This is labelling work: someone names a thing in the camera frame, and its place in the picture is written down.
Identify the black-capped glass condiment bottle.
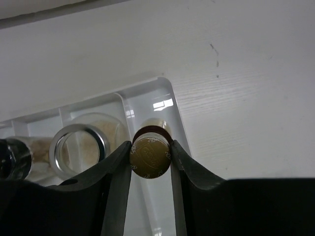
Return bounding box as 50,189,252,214
0,136,54,182

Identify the small beige-capped bottle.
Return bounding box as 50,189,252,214
129,118,172,179

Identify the wide glass jar metal rim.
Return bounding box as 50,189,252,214
49,112,127,180

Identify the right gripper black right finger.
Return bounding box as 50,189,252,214
171,141,315,236

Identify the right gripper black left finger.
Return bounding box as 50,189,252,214
0,141,131,236

